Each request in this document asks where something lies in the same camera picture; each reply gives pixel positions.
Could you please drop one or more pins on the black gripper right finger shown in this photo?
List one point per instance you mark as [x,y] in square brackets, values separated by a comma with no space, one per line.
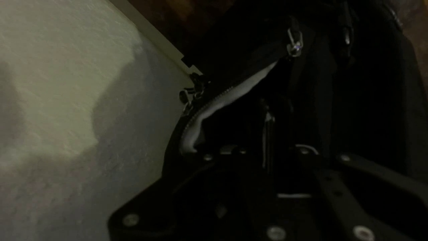
[370,196]

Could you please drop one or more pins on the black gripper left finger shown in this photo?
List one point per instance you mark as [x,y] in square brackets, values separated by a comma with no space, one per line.
[165,201]

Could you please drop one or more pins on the black backpack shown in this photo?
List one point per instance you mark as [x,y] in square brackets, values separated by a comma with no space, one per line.
[339,81]

